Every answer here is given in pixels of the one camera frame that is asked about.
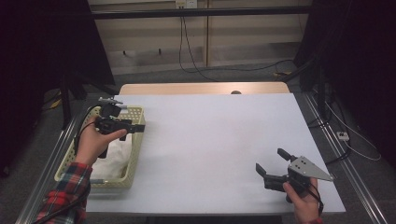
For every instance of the white cloth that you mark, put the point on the white cloth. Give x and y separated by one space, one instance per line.
113 161

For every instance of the black metal stand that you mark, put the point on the black metal stand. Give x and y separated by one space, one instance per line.
320 90
66 99

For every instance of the person's right hand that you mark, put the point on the person's right hand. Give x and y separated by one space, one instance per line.
303 207

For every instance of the pale yellow perforated plastic basket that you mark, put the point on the pale yellow perforated plastic basket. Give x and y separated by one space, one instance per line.
135 155

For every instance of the person's left hand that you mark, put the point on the person's left hand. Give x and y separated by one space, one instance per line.
91 144

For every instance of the metal floor rail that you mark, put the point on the metal floor rail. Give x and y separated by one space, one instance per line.
40 186
345 161

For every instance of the black horizontal metal bar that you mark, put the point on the black horizontal metal bar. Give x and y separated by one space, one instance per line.
199 12

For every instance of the black curtain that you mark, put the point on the black curtain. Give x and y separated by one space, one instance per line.
361 62
40 62

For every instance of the white wall power outlet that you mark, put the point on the white wall power outlet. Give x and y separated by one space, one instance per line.
186 3

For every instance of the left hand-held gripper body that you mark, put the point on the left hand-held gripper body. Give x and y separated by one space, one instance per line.
109 123

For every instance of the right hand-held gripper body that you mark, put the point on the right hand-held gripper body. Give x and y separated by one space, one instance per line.
306 169

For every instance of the white power strip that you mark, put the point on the white power strip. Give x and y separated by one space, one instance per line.
342 136

